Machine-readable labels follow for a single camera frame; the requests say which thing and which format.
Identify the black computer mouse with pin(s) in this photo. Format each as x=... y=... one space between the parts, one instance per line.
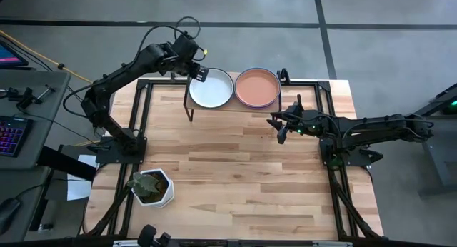
x=8 y=213

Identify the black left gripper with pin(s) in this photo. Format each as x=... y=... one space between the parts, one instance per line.
x=185 y=50

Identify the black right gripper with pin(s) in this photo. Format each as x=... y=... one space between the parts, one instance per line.
x=307 y=122

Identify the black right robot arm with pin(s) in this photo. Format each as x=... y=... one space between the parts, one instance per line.
x=375 y=127

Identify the black aluminium rig frame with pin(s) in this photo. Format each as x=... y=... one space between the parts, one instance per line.
x=143 y=83

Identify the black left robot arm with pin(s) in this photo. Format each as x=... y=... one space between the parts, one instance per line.
x=118 y=74

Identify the blue-grey plate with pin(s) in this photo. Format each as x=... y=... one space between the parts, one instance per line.
x=257 y=106

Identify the wooden shelf with black frame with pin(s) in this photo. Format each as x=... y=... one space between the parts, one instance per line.
x=214 y=110

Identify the white plate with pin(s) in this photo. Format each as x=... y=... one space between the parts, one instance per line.
x=210 y=88

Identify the backlit keyboard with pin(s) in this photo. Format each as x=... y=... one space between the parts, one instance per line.
x=12 y=136

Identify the peach plate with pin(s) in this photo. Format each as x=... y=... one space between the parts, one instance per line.
x=257 y=87

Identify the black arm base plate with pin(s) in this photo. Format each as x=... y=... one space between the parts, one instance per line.
x=357 y=157
x=107 y=156

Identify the white paper sheet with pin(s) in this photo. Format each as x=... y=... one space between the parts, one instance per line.
x=76 y=190

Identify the computer monitor with pink screen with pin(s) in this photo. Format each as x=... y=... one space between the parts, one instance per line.
x=9 y=56

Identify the grey desk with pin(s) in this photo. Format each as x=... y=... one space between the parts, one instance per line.
x=43 y=132

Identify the black table-level camera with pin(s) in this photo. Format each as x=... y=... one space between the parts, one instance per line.
x=146 y=234

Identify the black flat bar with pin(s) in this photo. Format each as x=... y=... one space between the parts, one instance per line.
x=64 y=163

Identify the succulent in white hexagonal pot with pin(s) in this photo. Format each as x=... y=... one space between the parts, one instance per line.
x=153 y=190

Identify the grey equipment stand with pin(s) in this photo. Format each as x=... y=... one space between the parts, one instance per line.
x=439 y=157

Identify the black desk clamp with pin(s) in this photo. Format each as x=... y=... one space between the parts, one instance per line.
x=25 y=97

